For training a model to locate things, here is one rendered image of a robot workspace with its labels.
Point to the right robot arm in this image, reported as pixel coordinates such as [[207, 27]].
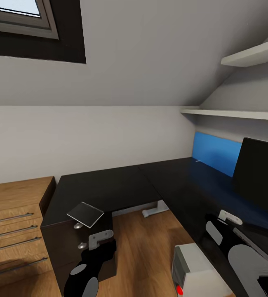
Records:
[[250, 267]]

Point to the monitor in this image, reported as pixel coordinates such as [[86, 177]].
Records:
[[250, 177]]

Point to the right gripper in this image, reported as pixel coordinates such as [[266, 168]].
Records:
[[211, 217]]

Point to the notebook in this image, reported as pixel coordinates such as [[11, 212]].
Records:
[[86, 214]]

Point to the keyboard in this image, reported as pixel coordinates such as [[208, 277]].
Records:
[[250, 243]]

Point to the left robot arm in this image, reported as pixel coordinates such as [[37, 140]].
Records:
[[83, 279]]

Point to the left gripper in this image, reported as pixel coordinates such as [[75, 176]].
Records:
[[104, 252]]

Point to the mouse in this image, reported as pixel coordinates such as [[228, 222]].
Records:
[[215, 213]]

